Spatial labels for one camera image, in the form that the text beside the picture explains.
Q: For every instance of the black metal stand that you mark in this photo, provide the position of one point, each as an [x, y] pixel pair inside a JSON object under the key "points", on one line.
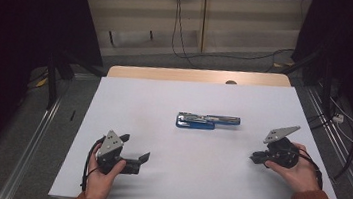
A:
{"points": [[325, 93], [53, 82]]}

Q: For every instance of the blue stapler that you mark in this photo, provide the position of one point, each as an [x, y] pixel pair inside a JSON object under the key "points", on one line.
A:
{"points": [[193, 123]]}

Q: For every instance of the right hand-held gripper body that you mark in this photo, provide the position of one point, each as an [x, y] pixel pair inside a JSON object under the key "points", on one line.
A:
{"points": [[284, 153]]}

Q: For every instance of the white table sheet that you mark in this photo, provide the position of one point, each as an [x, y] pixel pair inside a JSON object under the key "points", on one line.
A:
{"points": [[190, 168]]}

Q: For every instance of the person's right hand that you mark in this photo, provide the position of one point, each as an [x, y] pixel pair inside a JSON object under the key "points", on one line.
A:
{"points": [[300, 175]]}

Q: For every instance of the yellow floor tape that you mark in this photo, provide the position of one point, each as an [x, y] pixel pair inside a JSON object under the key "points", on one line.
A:
{"points": [[42, 82], [286, 64]]}

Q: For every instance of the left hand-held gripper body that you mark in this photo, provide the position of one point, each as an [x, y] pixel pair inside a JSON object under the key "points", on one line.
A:
{"points": [[110, 145]]}

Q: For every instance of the person's left hand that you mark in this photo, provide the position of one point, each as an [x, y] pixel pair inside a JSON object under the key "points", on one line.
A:
{"points": [[99, 186]]}

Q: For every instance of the light wooden table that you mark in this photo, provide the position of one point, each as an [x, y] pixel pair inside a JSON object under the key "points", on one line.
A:
{"points": [[174, 74]]}

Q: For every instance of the white power adapter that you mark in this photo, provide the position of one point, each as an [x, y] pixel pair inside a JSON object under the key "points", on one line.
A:
{"points": [[338, 118]]}

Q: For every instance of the small black floor object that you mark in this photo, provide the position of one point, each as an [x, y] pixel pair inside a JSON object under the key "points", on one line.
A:
{"points": [[72, 115]]}

